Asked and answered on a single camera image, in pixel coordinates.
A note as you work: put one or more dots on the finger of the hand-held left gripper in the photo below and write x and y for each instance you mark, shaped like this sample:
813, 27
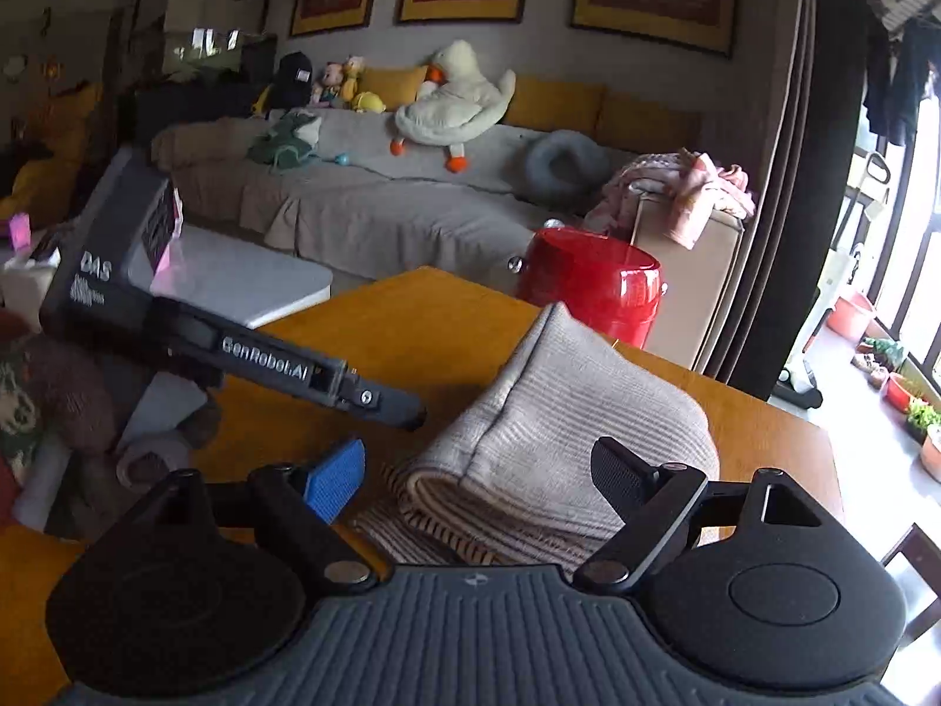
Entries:
389, 408

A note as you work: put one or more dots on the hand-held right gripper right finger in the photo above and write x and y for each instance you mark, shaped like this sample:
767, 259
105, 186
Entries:
621, 474

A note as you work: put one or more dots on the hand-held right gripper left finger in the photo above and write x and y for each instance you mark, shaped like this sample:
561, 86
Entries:
334, 478

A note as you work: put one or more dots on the grey striped sweater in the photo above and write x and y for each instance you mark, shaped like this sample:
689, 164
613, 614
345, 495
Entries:
551, 419

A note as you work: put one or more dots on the person's left forearm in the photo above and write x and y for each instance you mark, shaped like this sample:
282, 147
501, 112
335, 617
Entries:
81, 397

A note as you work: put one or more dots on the pile of pink clothes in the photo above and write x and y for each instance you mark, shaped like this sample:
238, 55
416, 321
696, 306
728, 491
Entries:
691, 191

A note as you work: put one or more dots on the dark hanging clothes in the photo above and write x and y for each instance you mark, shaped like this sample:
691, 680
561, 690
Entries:
900, 88

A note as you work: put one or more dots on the white box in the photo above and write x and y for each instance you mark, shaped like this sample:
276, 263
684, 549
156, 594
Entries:
29, 279

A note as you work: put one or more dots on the small pink box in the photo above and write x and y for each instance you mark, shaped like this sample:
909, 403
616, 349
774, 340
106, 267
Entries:
20, 229

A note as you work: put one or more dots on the yellow blanket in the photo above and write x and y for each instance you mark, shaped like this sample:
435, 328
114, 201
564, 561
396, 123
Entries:
51, 191

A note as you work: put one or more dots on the white side table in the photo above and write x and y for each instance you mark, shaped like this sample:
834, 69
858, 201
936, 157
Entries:
242, 272

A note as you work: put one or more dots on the patterned green cloth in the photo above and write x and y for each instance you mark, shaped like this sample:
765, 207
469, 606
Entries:
18, 412

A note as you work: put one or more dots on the red round stool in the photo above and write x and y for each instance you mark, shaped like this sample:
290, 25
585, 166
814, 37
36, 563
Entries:
588, 287

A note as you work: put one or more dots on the black framed glass cabinet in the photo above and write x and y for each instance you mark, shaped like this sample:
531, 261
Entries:
198, 99

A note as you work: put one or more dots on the grey covered sofa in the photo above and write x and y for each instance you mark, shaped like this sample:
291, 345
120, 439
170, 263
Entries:
367, 198

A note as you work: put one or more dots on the green crumpled cloth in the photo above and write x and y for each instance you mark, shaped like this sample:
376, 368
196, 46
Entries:
283, 143

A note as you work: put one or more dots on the black cap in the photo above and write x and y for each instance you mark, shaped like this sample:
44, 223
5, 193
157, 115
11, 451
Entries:
294, 81

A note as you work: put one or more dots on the beige slippers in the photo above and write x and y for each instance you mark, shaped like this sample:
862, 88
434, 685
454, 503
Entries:
871, 371

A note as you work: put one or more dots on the pink plastic basin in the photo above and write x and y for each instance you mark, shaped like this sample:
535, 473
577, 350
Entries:
853, 316

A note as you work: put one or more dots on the pink doll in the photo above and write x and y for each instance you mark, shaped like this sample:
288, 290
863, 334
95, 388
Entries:
328, 84

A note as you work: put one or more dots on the red plastic bowl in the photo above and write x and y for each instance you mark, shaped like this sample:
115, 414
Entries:
900, 393

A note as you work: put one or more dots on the dark wooden chair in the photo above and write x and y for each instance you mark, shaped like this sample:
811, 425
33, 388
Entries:
911, 551

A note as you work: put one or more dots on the white goose plush toy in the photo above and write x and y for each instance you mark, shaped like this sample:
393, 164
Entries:
456, 110

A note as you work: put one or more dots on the yellow duckling toy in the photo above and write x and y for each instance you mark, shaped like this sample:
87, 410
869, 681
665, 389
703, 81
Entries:
367, 101

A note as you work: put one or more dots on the tray of green sprouts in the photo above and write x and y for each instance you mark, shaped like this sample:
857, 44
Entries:
925, 419

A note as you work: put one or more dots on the pink metal bowl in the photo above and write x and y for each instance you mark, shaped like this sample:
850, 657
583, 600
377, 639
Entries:
932, 456

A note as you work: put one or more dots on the small yellow doll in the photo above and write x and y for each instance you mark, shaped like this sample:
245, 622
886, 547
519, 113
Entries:
353, 73

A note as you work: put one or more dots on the yellow throw pillow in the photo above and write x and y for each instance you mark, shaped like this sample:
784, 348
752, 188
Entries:
389, 84

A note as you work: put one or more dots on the yellow sofa back cushion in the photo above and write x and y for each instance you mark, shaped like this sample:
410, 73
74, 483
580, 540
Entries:
559, 107
647, 121

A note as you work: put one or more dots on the brown curtain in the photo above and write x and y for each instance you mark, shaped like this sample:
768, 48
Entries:
779, 162

